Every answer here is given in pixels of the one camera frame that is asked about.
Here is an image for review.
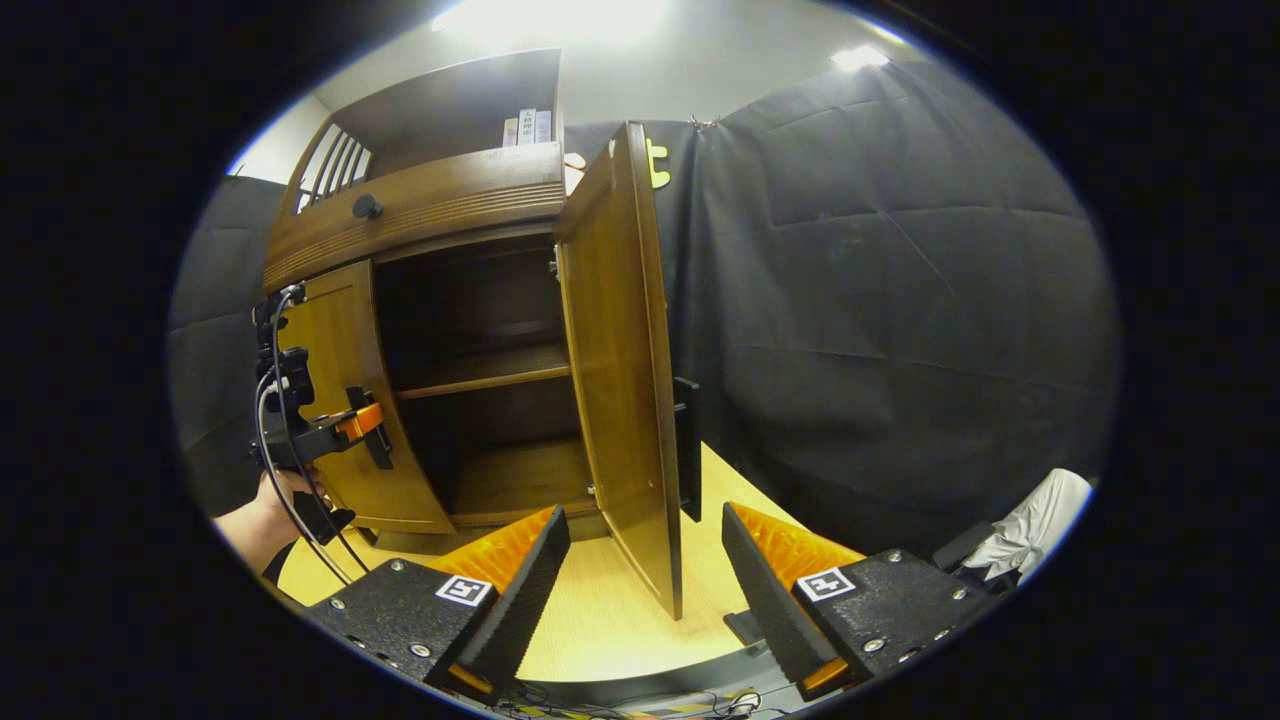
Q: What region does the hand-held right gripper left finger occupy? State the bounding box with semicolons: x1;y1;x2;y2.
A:
305;505;573;701

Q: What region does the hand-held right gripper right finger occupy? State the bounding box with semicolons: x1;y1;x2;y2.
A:
721;502;991;703

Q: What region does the black bar door handle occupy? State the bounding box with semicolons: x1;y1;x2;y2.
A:
672;376;704;524
345;385;395;473

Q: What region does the wooden cabinet door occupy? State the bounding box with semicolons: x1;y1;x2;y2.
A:
270;258;459;536
553;120;691;623

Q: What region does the wooden double-door shoe cabinet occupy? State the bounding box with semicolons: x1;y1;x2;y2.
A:
260;47;613;556

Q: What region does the black table edge clamp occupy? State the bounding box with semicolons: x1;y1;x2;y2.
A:
722;607;773;651

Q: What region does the wooden inner shelf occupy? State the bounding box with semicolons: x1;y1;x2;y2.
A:
395;343;574;402

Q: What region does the black object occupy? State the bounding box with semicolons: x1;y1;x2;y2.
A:
932;520;1021;591

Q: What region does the white cloth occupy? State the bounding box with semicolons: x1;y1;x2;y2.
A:
963;467;1097;583

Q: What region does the black backdrop cloth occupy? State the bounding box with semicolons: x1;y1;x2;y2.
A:
168;60;1121;561

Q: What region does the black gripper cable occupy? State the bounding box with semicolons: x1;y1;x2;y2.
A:
252;288;373;589

